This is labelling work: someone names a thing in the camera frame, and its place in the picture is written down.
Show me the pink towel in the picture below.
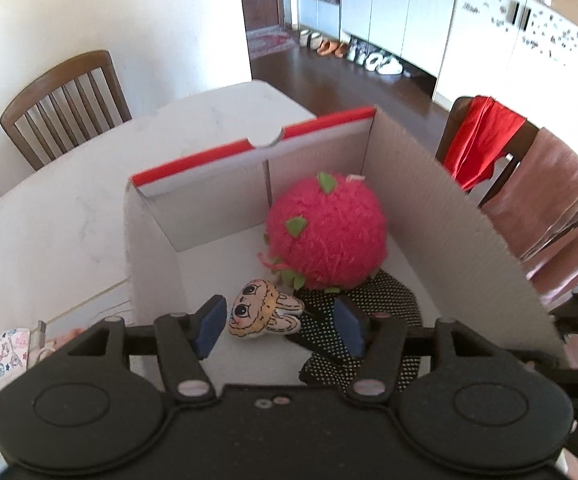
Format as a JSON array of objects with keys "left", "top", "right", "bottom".
[{"left": 481, "top": 127, "right": 578, "bottom": 311}]

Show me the white printed face mask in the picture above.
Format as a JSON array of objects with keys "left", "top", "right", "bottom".
[{"left": 0, "top": 329, "right": 32, "bottom": 392}]

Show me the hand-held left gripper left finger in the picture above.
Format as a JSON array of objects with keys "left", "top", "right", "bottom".
[{"left": 66, "top": 294, "right": 227, "bottom": 403}]

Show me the brown wooden chair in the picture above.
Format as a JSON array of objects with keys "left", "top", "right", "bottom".
[
  {"left": 0, "top": 50, "right": 133, "bottom": 171},
  {"left": 435, "top": 95, "right": 578, "bottom": 311}
]

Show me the large red garment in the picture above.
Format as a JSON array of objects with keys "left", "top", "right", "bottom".
[{"left": 443, "top": 96, "right": 527, "bottom": 192}]

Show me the pink strawberry plush toy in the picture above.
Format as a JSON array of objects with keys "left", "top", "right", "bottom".
[{"left": 258, "top": 171, "right": 388, "bottom": 295}]

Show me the row of shoes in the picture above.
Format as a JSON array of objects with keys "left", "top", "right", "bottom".
[{"left": 299, "top": 29, "right": 404, "bottom": 77}]

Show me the rabbit doll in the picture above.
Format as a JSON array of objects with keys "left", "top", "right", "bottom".
[{"left": 227, "top": 279, "right": 304, "bottom": 339}]

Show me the black polka dot cloth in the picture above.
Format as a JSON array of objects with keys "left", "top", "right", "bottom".
[{"left": 284, "top": 270, "right": 422, "bottom": 396}]

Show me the white refrigerator with magnets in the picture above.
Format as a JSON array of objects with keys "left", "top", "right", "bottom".
[{"left": 434, "top": 0, "right": 578, "bottom": 126}]

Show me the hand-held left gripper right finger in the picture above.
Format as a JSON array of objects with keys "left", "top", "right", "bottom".
[{"left": 335, "top": 296, "right": 507, "bottom": 403}]

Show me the patterned rug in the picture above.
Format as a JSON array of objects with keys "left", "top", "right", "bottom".
[{"left": 246, "top": 25, "right": 297, "bottom": 61}]

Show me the white wall cabinet unit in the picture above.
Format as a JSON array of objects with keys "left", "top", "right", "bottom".
[{"left": 289, "top": 0, "right": 462, "bottom": 81}]

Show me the printed table mat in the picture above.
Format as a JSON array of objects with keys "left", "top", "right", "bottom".
[{"left": 0, "top": 280, "right": 134, "bottom": 461}]

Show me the red and white cardboard box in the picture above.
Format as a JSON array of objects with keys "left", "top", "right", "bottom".
[{"left": 124, "top": 105, "right": 570, "bottom": 391}]

